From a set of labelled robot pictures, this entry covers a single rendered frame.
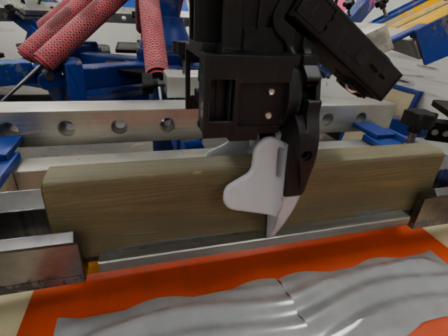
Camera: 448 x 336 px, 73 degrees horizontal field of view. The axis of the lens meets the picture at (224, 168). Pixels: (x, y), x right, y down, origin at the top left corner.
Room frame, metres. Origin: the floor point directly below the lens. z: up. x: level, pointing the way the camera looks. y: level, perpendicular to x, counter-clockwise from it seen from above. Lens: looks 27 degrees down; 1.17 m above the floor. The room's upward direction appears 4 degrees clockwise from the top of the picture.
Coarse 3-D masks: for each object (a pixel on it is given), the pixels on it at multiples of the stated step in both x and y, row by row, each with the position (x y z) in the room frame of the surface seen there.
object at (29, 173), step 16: (320, 144) 0.45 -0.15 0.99; (336, 144) 0.46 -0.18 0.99; (352, 144) 0.46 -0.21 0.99; (368, 144) 0.47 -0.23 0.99; (32, 160) 0.33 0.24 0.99; (48, 160) 0.33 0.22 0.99; (64, 160) 0.34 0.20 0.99; (80, 160) 0.34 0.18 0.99; (96, 160) 0.34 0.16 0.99; (112, 160) 0.35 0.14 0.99; (128, 160) 0.35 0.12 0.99; (144, 160) 0.35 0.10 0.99; (16, 176) 0.30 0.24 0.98; (32, 176) 0.31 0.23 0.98
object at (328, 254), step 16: (320, 240) 0.26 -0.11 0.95; (336, 240) 0.26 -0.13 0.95; (352, 240) 0.26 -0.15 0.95; (368, 240) 0.26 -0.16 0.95; (384, 240) 0.26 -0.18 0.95; (400, 240) 0.27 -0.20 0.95; (416, 240) 0.27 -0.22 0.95; (432, 240) 0.27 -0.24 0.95; (272, 256) 0.23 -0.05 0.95; (288, 256) 0.23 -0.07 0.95; (304, 256) 0.23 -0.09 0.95; (320, 256) 0.23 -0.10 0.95; (336, 256) 0.23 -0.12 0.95; (352, 256) 0.24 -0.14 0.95; (368, 256) 0.24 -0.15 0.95; (384, 256) 0.24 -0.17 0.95; (400, 256) 0.24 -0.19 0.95; (288, 272) 0.21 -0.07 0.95; (304, 320) 0.16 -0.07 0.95; (432, 320) 0.17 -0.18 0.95
